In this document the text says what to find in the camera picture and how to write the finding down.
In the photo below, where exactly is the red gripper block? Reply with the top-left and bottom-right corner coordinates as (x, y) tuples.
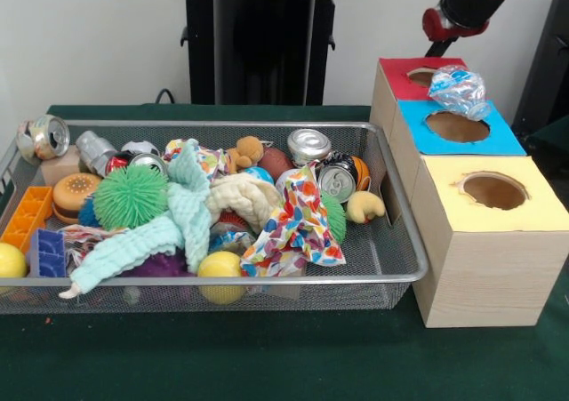
(421, 7), (490, 59)

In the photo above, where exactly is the crushed bottle with blue-red label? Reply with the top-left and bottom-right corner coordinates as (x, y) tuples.
(427, 65), (493, 122)

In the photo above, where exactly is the colourful dotted cloth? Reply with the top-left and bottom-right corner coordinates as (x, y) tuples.
(241, 163), (346, 278)

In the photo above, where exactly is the large green spiky ball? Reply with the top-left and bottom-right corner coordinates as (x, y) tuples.
(93, 165), (170, 231)

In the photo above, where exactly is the clear mesh bin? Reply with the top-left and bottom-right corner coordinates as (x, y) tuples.
(0, 118), (431, 314)

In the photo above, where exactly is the wooden box with three holes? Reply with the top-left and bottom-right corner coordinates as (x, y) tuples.
(370, 55), (569, 329)

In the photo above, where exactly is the green covered side table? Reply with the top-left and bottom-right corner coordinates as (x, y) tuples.
(526, 116), (569, 157)

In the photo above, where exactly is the silver drink can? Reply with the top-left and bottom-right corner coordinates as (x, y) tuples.
(287, 128), (333, 165)

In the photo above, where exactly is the brown plush bear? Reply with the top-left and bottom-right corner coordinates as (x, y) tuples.
(227, 136), (264, 171)

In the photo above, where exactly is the yellow ball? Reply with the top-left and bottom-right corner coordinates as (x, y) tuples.
(197, 252), (246, 305)
(0, 243), (28, 278)

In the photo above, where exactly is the dark green tablecloth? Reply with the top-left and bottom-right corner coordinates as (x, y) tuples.
(0, 102), (569, 401)

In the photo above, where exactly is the mint green knitted cloth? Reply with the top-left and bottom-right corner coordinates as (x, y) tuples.
(59, 138), (212, 300)

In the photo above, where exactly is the toy burger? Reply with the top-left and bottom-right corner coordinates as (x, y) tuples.
(52, 172), (103, 224)

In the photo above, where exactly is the crushed colourful drink can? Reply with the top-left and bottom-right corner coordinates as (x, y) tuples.
(16, 115), (71, 164)

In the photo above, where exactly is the purple toy block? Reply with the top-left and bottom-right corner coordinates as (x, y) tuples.
(26, 229), (68, 278)

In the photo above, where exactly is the orange plastic grid tray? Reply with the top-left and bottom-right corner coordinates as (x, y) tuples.
(0, 186), (54, 253)

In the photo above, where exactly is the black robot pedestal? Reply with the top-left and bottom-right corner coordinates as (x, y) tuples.
(171, 0), (359, 107)

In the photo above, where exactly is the black looped cable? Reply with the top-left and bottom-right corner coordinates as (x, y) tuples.
(153, 87), (193, 107)

